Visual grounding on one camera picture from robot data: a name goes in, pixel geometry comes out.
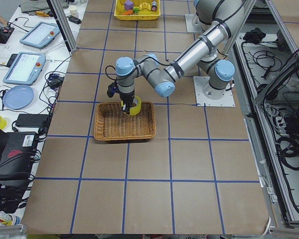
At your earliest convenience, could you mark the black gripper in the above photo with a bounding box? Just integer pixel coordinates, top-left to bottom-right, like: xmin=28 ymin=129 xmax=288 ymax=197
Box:
xmin=119 ymin=91 xmax=135 ymax=114

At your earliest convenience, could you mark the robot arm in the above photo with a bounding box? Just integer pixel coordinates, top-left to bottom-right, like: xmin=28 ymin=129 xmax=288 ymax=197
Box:
xmin=107 ymin=0 xmax=244 ymax=115
xmin=194 ymin=0 xmax=215 ymax=31

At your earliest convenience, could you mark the brown wicker basket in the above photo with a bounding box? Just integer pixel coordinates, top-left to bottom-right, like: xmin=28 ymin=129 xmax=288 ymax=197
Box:
xmin=94 ymin=102 xmax=156 ymax=141

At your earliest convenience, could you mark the yellow plastic basket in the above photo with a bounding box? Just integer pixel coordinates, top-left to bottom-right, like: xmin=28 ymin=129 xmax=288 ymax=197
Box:
xmin=114 ymin=0 xmax=160 ymax=21

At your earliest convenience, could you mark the orange toy carrot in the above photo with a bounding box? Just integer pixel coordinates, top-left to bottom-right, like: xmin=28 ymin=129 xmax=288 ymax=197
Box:
xmin=121 ymin=7 xmax=140 ymax=16

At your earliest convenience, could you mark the purple foam block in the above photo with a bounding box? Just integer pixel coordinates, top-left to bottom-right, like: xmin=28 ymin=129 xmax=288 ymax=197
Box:
xmin=124 ymin=0 xmax=134 ymax=11

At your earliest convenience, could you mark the toy croissant bread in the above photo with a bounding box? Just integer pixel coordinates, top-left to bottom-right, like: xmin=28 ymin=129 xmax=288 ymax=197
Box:
xmin=139 ymin=2 xmax=151 ymax=11

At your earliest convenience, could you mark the black power adapter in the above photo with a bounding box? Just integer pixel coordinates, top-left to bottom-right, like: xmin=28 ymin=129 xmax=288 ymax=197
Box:
xmin=12 ymin=114 xmax=48 ymax=132

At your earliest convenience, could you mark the lower teach pendant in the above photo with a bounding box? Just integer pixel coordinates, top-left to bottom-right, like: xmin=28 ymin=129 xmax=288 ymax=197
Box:
xmin=3 ymin=52 xmax=46 ymax=86

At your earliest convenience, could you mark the teach pendant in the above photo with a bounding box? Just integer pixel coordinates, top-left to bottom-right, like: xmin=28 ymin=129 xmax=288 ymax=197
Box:
xmin=3 ymin=52 xmax=46 ymax=86
xmin=19 ymin=22 xmax=60 ymax=49

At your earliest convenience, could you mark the white lavender cup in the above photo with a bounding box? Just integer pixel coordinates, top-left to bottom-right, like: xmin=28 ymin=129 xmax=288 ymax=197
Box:
xmin=68 ymin=5 xmax=79 ymax=18

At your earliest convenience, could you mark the blue plate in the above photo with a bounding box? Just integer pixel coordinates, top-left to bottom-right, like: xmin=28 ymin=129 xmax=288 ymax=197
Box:
xmin=2 ymin=85 xmax=34 ymax=110

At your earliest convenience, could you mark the upper teach pendant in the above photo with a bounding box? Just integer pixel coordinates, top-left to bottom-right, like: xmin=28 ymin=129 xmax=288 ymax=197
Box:
xmin=19 ymin=22 xmax=60 ymax=49

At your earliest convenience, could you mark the black laptop box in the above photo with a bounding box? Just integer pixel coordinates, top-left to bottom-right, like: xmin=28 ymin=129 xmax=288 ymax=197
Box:
xmin=0 ymin=131 xmax=38 ymax=180

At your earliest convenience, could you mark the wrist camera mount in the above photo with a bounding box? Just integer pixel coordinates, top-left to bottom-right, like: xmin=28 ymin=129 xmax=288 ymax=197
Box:
xmin=107 ymin=82 xmax=119 ymax=98

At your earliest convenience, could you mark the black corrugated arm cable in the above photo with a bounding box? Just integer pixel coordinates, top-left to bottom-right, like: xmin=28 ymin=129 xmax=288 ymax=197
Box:
xmin=105 ymin=65 xmax=119 ymax=87

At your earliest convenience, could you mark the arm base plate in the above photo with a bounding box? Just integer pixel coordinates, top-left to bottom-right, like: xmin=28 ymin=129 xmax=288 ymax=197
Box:
xmin=193 ymin=76 xmax=235 ymax=107
xmin=185 ymin=14 xmax=204 ymax=34

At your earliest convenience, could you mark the aluminium frame post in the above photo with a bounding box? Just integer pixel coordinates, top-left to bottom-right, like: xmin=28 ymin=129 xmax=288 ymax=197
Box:
xmin=47 ymin=0 xmax=77 ymax=53

